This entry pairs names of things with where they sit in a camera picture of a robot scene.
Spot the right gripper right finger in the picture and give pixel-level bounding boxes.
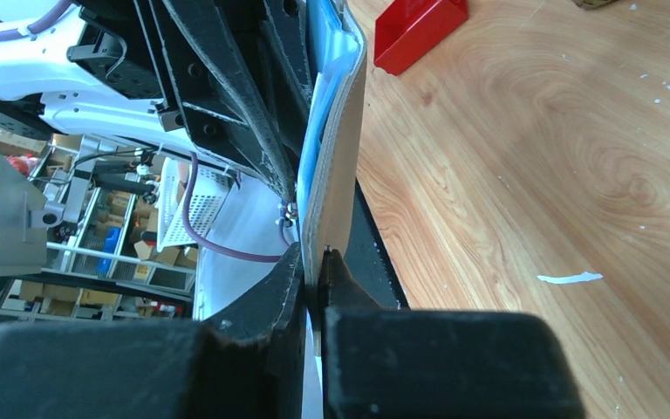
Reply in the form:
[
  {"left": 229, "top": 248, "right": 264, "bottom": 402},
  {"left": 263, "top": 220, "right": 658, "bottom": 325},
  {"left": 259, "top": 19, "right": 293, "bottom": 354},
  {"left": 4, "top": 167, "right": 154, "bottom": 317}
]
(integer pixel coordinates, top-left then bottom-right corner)
[{"left": 318, "top": 250, "right": 586, "bottom": 418}]

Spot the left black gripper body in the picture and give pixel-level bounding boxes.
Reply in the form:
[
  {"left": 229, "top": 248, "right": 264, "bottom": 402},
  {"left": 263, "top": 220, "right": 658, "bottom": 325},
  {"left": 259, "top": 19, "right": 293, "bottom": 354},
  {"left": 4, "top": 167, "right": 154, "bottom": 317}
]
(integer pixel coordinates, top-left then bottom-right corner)
[{"left": 65, "top": 1, "right": 191, "bottom": 145}]

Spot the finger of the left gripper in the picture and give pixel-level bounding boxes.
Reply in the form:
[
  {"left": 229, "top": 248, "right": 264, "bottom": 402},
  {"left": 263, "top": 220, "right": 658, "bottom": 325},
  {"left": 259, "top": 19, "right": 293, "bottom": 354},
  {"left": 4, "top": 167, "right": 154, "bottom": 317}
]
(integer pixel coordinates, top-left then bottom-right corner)
[
  {"left": 164, "top": 1, "right": 296, "bottom": 200},
  {"left": 263, "top": 1, "right": 313, "bottom": 156}
]

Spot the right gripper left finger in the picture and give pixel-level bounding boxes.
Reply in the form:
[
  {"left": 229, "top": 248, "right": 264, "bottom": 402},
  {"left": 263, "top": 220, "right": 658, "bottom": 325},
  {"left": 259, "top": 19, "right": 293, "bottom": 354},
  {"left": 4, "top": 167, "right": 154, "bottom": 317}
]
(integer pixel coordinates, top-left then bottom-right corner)
[{"left": 0, "top": 244, "right": 305, "bottom": 418}]

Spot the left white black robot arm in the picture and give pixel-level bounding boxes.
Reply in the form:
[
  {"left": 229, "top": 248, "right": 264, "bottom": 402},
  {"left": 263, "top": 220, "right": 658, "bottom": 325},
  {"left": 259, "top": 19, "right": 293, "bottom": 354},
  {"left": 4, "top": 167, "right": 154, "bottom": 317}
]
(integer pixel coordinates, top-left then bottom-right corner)
[{"left": 0, "top": 1, "right": 312, "bottom": 200}]

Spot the red toy brick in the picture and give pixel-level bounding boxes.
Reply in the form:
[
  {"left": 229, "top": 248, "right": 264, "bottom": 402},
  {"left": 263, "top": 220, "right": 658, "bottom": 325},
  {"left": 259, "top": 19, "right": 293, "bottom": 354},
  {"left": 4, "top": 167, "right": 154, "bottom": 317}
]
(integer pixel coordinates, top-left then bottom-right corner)
[{"left": 373, "top": 0, "right": 469, "bottom": 76}]

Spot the woven divided basket tray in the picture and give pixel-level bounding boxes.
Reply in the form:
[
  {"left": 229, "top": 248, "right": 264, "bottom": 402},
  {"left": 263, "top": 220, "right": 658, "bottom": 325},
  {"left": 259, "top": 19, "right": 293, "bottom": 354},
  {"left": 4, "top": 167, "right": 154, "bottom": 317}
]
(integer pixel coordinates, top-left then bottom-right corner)
[{"left": 571, "top": 0, "right": 616, "bottom": 10}]

